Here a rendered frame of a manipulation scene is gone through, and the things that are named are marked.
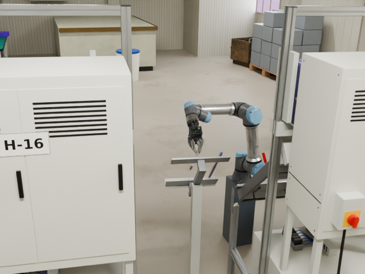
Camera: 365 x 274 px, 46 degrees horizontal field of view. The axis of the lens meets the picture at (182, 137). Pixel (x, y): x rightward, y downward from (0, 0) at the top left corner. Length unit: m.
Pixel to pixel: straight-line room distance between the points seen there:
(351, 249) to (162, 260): 1.42
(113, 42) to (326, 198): 7.79
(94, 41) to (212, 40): 3.52
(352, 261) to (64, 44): 7.58
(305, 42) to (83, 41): 4.47
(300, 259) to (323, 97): 1.01
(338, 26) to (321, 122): 7.30
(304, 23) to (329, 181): 7.22
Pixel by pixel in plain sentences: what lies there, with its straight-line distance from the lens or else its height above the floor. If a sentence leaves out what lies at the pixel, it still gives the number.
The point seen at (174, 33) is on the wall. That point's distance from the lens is 12.29.
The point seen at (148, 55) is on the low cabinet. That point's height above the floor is 0.34.
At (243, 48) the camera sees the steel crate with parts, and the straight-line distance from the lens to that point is 10.15.
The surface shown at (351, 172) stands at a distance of 1.80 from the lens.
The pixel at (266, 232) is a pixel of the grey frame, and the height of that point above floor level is 0.77.
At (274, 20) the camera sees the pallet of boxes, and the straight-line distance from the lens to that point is 8.99.
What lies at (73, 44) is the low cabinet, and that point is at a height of 0.62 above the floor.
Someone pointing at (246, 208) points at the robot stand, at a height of 0.34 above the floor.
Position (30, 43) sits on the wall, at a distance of 11.77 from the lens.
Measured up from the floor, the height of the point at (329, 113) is 1.54.
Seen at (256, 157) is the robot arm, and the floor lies 0.81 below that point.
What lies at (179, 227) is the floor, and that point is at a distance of 3.71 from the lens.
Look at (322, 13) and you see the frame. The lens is 2.02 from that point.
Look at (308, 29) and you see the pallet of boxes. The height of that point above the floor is 1.04.
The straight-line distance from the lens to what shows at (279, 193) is 2.87.
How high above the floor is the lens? 2.02
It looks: 21 degrees down
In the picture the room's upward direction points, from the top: 1 degrees clockwise
